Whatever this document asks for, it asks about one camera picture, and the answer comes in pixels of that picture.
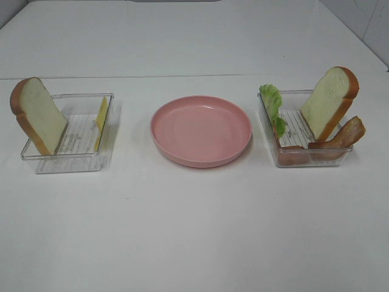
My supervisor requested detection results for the pink round plate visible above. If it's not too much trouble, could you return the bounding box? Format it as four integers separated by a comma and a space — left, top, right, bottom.
150, 96, 252, 168

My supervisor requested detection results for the bread slice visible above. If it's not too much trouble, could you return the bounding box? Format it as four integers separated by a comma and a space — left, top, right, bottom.
300, 66, 359, 142
10, 77, 67, 156

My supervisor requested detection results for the right clear plastic tray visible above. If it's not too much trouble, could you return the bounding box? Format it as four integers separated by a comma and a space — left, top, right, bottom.
258, 89, 353, 167

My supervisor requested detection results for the green lettuce leaf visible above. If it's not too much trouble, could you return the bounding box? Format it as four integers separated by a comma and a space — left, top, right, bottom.
260, 84, 287, 138

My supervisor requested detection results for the yellow cheese slice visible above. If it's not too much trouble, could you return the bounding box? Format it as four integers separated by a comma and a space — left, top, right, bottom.
94, 96, 108, 151

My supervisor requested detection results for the long bacon strip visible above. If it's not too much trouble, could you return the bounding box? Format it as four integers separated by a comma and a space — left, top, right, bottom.
308, 116, 366, 161

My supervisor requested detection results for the clear plastic tray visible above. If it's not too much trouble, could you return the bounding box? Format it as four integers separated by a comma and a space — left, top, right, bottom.
21, 92, 117, 174
258, 89, 353, 167

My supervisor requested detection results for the left clear plastic tray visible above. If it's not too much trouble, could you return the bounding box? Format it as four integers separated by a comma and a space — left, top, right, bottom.
21, 92, 117, 174

